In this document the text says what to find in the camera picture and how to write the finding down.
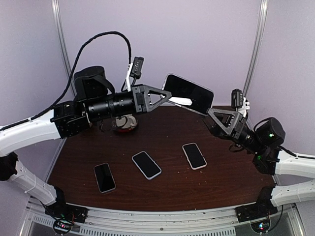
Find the black phone white case right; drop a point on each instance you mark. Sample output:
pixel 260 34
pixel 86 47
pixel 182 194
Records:
pixel 194 156

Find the front aluminium rail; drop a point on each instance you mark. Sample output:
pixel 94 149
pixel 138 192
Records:
pixel 209 222

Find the cream ceramic mug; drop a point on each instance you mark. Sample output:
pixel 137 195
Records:
pixel 126 122

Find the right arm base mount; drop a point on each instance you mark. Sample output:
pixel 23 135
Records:
pixel 259 212

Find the black phone white case middle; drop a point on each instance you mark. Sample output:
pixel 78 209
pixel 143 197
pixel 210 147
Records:
pixel 147 166

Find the right aluminium frame post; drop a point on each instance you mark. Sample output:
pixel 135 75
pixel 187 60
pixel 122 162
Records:
pixel 261 22

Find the red coaster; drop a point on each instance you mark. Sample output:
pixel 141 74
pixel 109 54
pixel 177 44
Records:
pixel 120 130

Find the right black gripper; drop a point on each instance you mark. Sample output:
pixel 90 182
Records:
pixel 226 132

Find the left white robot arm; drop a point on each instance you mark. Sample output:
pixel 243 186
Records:
pixel 95 101

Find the left aluminium frame post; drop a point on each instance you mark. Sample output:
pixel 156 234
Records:
pixel 60 32

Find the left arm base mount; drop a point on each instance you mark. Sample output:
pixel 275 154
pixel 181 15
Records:
pixel 65 215

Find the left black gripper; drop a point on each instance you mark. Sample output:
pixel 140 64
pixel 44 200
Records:
pixel 141 100

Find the black phone white case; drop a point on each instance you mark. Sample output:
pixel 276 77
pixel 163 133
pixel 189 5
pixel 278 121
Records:
pixel 147 166
pixel 194 156

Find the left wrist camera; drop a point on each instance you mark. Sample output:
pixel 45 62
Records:
pixel 134 72

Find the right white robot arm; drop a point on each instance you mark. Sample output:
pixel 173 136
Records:
pixel 270 157

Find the aluminium frame post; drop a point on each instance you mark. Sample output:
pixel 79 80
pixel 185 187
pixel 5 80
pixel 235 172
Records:
pixel 261 22
pixel 60 32

